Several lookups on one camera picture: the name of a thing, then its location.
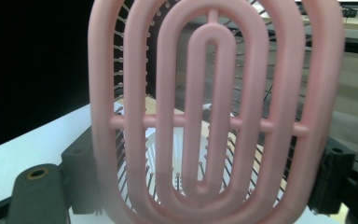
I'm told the black curtain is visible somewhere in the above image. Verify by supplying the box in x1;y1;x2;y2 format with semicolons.
0;0;94;153

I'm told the pink hairbrush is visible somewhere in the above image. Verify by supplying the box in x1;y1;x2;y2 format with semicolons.
88;0;346;224

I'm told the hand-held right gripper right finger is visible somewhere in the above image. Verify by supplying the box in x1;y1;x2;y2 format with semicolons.
307;136;355;216

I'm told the white perforated plastic basket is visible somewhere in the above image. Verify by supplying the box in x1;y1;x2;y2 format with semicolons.
143;125;227;200

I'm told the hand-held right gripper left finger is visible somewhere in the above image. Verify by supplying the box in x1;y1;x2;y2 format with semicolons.
61;125;102;215

